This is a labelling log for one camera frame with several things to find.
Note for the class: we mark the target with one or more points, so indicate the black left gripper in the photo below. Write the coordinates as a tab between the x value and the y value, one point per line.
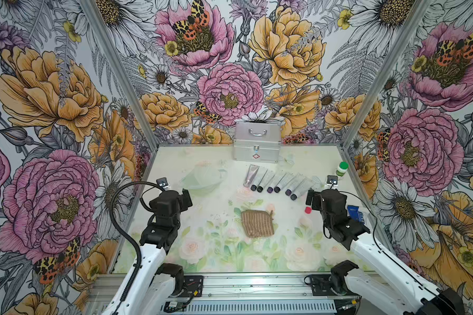
186	200

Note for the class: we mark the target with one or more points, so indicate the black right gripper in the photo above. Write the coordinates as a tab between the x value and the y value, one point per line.
316	198

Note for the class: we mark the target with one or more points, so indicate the white tube dark blue cap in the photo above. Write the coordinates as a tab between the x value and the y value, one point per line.
303	188

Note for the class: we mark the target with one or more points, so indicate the white tube purple cap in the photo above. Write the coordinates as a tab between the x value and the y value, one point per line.
276	179
294	184

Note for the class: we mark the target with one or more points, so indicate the white tube black cap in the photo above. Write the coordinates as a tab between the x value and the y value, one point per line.
286	179

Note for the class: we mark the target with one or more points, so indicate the white tube teal cap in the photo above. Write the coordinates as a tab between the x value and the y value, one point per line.
258	178

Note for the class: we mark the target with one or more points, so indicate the purple metallic tube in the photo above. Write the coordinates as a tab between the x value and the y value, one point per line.
252	172

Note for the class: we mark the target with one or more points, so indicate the brown striped towel cloth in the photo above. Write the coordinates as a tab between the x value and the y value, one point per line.
257	224

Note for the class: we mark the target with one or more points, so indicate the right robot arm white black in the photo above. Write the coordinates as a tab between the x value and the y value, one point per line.
403	291

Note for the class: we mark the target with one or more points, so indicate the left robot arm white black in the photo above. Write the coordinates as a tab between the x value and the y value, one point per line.
150	281

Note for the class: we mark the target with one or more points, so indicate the white bottle green cap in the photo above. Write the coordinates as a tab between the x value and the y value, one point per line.
342	169

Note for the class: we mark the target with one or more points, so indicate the blue white packet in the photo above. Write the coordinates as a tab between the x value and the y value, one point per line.
355	213

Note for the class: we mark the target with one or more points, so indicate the silver aluminium first aid case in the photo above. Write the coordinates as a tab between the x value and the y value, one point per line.
259	142

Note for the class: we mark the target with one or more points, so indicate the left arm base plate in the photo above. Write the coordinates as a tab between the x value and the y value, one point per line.
192	286

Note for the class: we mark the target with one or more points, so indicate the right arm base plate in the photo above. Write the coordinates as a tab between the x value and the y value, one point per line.
320	284

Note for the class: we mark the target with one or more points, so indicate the aluminium front rail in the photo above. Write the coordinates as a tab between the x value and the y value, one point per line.
266	285

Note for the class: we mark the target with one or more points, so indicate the white slotted cable duct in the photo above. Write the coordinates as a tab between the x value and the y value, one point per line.
323	306

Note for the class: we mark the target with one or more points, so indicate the right aluminium corner post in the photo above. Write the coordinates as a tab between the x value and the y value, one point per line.
407	32

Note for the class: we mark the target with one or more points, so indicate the aluminium corner post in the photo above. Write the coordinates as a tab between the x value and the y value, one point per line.
407	32
110	51

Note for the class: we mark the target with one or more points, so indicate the left aluminium corner post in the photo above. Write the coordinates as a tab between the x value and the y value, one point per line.
110	51

